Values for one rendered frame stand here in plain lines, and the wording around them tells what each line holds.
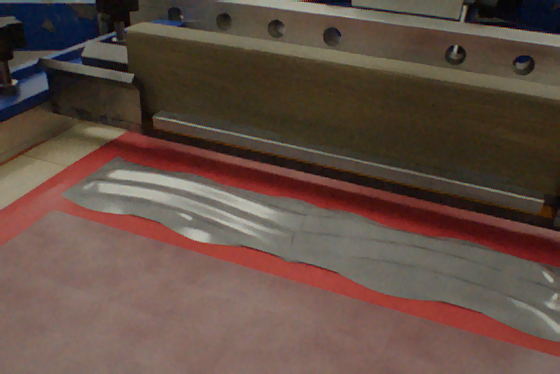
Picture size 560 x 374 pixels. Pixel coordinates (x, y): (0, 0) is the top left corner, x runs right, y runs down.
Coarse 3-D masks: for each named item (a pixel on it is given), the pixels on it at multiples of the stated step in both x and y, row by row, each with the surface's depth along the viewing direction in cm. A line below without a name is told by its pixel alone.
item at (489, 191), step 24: (168, 120) 42; (192, 120) 42; (240, 144) 40; (264, 144) 39; (288, 144) 39; (312, 144) 39; (360, 168) 37; (384, 168) 36; (408, 168) 36; (432, 168) 36; (456, 192) 35; (480, 192) 34; (504, 192) 34; (528, 192) 34
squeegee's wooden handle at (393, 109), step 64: (128, 64) 42; (192, 64) 40; (256, 64) 38; (320, 64) 36; (384, 64) 35; (256, 128) 40; (320, 128) 38; (384, 128) 36; (448, 128) 35; (512, 128) 33
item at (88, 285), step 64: (256, 192) 40; (320, 192) 41; (0, 256) 32; (64, 256) 32; (128, 256) 33; (192, 256) 33; (256, 256) 33; (0, 320) 27; (64, 320) 28; (128, 320) 28; (192, 320) 28
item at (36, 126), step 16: (32, 112) 44; (48, 112) 46; (0, 128) 41; (16, 128) 43; (32, 128) 44; (48, 128) 46; (64, 128) 48; (0, 144) 41; (16, 144) 43; (32, 144) 45; (0, 160) 42
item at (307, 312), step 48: (336, 192) 41; (384, 192) 41; (480, 240) 36; (528, 240) 36; (288, 288) 31; (336, 288) 31; (240, 336) 27; (288, 336) 27; (336, 336) 28; (384, 336) 28; (432, 336) 28; (480, 336) 28; (528, 336) 28
